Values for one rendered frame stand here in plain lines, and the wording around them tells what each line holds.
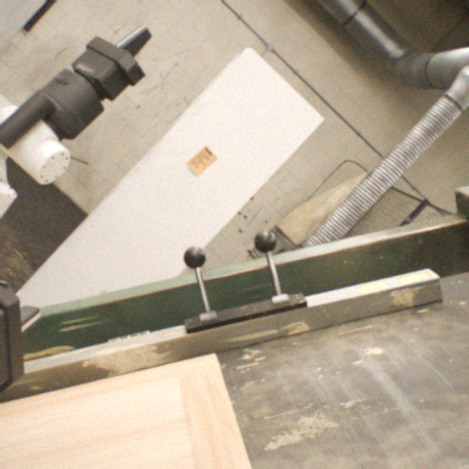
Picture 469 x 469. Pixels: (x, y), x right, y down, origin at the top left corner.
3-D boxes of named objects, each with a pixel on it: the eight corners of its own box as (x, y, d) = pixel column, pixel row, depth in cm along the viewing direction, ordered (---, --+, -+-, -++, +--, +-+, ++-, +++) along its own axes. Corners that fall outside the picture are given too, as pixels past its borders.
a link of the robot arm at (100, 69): (114, 67, 143) (61, 116, 140) (83, 23, 136) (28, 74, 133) (157, 91, 134) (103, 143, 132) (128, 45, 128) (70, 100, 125)
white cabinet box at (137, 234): (17, 291, 544) (240, 49, 528) (87, 351, 553) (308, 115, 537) (-3, 317, 484) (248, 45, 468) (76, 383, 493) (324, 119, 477)
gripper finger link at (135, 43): (151, 38, 137) (124, 63, 136) (142, 22, 135) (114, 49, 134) (158, 40, 136) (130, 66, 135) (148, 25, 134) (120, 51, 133)
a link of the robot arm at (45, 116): (100, 144, 135) (47, 194, 132) (54, 104, 138) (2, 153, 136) (81, 107, 124) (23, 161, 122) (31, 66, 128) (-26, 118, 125)
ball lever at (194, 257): (199, 329, 141) (181, 252, 144) (222, 324, 141) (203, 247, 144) (198, 325, 137) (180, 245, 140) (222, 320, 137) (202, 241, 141)
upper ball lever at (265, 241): (270, 312, 142) (250, 236, 145) (292, 308, 142) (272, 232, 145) (271, 309, 138) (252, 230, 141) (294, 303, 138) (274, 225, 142)
